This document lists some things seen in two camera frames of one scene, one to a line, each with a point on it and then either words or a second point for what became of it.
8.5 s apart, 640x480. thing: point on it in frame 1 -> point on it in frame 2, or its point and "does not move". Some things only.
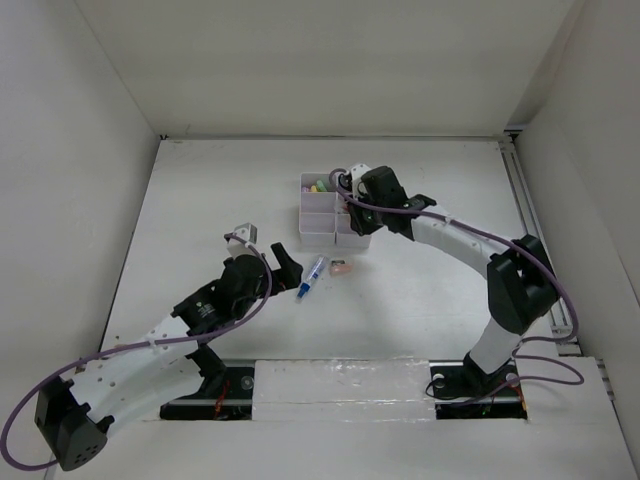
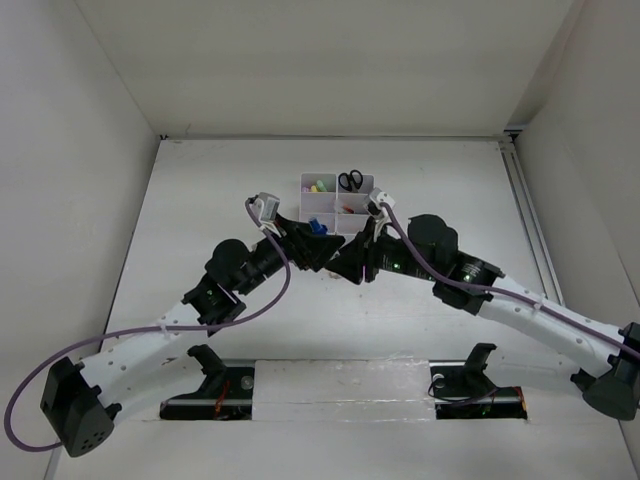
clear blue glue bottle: (311, 277) -> (317, 228)
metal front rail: (236, 398) does not move
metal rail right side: (536, 228) does not move
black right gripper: (359, 224) -> (350, 260)
